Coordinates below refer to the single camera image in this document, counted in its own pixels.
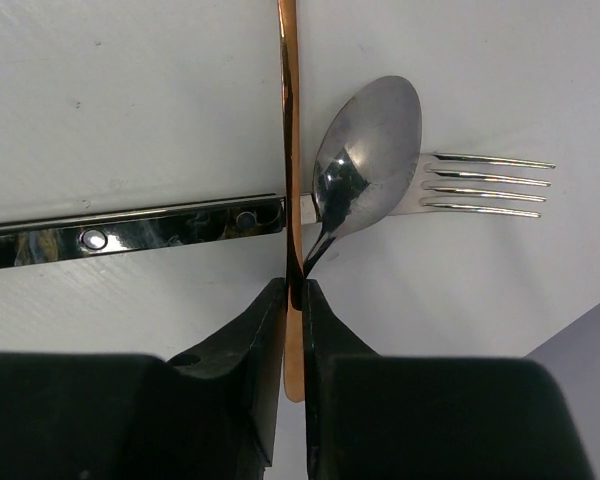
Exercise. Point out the copper fork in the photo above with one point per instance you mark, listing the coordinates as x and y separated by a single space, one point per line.
293 361

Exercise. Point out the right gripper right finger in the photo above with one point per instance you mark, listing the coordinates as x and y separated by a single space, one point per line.
370 416

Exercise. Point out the silver spoon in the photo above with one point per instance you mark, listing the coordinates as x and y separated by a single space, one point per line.
366 161

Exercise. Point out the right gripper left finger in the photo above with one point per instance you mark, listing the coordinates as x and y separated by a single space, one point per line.
207 413

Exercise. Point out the silver fork with black handle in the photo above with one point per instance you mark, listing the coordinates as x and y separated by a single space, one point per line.
442 182

